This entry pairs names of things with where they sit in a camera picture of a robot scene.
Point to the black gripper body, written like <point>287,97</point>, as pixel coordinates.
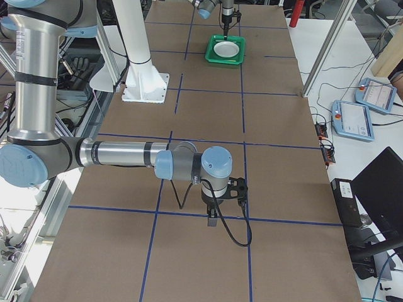
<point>208,200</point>
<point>226,18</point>

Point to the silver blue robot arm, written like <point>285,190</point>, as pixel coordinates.
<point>35,152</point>
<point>206,7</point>

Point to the white round plate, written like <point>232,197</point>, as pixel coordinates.
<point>226,49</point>

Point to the green plastic tray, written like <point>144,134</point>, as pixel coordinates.
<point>211,57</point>

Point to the red cylinder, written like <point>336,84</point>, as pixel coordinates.
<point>297,9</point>

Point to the orange black adapter lower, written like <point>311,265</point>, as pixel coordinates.
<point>328,154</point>

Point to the orange black adapter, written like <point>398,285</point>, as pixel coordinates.
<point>328,154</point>
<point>321,130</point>

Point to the black box device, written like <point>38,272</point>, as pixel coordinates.
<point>346,202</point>

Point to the orange black adapter upper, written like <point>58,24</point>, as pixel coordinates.
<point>321,130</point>

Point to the blue teach pendant near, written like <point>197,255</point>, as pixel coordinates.
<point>352,120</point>

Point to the blue teach pendant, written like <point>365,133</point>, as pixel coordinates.
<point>376,95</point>
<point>352,120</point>

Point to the blue teach pendant far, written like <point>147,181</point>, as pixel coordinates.
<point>376,95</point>

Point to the black laptop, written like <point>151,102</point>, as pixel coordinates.
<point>378,188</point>

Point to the wooden beam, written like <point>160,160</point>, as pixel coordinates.
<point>390,57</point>

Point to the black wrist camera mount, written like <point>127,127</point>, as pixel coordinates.
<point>237,15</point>
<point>238,190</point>

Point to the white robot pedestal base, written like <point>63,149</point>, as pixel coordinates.
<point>144,83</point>

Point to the aluminium frame post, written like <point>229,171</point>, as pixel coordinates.
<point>331,37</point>

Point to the aluminium side frame rail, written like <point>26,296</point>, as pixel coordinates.
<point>30,220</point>

